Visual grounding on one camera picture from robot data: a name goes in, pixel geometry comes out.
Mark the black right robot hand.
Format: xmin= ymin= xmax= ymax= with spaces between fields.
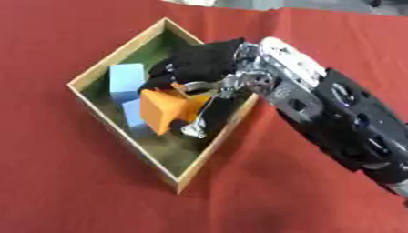
xmin=137 ymin=37 xmax=249 ymax=140

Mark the orange block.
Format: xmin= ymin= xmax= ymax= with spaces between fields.
xmin=138 ymin=82 xmax=214 ymax=137

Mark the tan cardboard box green inside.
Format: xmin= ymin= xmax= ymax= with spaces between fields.
xmin=66 ymin=17 xmax=261 ymax=195

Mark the small light blue block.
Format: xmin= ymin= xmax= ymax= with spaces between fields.
xmin=121 ymin=98 xmax=148 ymax=129

